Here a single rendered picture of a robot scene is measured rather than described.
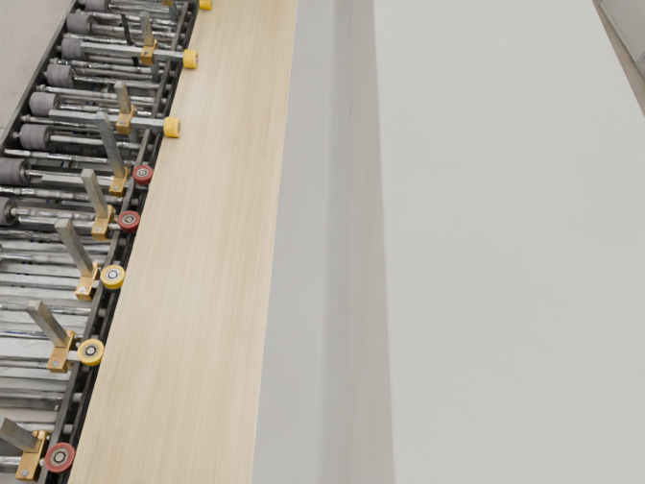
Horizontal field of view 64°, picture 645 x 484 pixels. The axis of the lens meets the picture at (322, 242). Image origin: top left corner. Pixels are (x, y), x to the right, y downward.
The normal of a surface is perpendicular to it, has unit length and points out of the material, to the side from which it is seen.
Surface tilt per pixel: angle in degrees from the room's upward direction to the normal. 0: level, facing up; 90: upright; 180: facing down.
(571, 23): 0
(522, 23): 0
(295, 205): 61
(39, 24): 0
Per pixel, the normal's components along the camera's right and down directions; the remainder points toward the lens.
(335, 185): 0.11, -0.55
